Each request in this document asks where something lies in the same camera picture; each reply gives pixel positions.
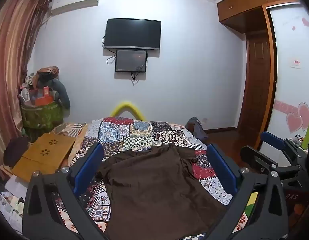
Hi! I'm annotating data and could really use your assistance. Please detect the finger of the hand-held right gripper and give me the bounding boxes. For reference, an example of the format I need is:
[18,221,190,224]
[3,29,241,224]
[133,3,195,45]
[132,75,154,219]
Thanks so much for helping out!
[240,145,305,181]
[260,131,305,166]

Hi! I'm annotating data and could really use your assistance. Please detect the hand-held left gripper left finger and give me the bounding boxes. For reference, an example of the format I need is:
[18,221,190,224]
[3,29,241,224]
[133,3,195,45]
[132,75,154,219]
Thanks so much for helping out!
[22,143,112,240]

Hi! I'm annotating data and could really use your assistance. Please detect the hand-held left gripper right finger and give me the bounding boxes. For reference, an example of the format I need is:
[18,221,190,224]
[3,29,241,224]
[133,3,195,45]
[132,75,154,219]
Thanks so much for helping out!
[206,144,290,240]

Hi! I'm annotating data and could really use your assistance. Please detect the brown t-shirt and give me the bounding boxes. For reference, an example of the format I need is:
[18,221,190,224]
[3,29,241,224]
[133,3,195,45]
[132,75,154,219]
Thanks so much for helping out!
[97,144,235,240]

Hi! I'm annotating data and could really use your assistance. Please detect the green bottle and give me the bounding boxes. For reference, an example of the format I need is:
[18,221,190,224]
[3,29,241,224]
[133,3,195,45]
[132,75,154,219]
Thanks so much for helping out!
[301,122,309,150]

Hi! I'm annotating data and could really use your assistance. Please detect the wooden lap desk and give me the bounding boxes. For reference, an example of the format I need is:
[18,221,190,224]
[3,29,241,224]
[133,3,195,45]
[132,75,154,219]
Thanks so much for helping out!
[11,133,77,182]

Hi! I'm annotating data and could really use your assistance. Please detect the grey backpack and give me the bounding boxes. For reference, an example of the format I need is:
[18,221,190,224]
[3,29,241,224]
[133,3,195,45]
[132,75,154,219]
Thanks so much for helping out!
[186,117,208,142]

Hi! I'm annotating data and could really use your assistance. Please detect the white heart-sticker sliding door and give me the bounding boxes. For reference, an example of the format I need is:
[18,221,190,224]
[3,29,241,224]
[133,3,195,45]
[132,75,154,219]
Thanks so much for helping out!
[259,2,309,150]

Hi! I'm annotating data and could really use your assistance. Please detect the patchwork printed blanket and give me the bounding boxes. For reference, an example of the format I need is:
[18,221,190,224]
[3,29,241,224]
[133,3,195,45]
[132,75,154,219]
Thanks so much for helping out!
[51,116,260,240]

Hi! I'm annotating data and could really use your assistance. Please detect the brown wooden door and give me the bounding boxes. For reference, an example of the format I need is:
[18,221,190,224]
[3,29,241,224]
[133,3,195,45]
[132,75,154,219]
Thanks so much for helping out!
[238,29,268,130]

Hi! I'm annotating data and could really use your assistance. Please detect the green fabric bag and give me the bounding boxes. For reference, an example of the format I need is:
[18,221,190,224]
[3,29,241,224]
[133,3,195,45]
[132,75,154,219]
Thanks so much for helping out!
[21,100,63,142]

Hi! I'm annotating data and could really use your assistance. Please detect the yellow hoop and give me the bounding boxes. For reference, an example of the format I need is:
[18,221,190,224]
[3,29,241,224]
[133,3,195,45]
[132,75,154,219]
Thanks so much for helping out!
[109,102,146,121]

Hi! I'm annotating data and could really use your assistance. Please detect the dark cloth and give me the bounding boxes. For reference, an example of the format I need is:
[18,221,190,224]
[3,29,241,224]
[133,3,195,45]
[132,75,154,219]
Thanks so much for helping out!
[4,136,30,168]

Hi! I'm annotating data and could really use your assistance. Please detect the orange box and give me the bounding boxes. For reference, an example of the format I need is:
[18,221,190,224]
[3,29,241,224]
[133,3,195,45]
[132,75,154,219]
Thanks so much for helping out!
[34,96,55,107]

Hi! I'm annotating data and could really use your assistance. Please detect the grey plush pillow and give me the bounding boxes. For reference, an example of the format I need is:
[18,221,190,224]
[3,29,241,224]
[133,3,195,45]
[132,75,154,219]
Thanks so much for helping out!
[51,79,71,110]

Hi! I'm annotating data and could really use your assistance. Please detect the pile of papers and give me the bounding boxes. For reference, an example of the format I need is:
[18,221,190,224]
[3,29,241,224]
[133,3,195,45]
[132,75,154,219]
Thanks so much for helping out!
[0,175,27,233]

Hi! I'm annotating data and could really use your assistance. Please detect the brown bundled bag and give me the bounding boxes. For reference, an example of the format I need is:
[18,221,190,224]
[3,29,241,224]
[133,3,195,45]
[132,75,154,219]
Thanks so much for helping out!
[37,66,60,80]

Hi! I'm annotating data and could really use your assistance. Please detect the wooden overhead cabinet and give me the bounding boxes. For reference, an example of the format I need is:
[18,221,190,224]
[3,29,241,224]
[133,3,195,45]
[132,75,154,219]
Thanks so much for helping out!
[216,0,298,34]

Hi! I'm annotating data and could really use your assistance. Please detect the pink striped curtain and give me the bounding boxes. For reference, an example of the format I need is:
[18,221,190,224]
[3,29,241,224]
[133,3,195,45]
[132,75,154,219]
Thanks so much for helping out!
[0,0,52,173]

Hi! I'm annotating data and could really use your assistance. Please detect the white air conditioner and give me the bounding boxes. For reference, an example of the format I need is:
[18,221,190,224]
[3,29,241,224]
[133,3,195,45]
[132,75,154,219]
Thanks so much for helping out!
[50,0,102,15]

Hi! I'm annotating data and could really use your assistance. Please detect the black cable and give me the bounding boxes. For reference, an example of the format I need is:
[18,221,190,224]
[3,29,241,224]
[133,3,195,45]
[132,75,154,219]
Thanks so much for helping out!
[106,47,117,65]
[131,65,145,84]

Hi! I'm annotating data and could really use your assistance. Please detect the small black wall monitor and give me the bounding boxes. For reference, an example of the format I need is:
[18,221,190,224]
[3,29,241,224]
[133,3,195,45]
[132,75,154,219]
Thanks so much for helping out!
[115,50,148,73]

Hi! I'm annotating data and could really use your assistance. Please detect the black wall television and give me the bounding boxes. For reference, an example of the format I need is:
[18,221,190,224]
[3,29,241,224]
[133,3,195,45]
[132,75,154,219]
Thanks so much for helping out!
[104,18,162,51]

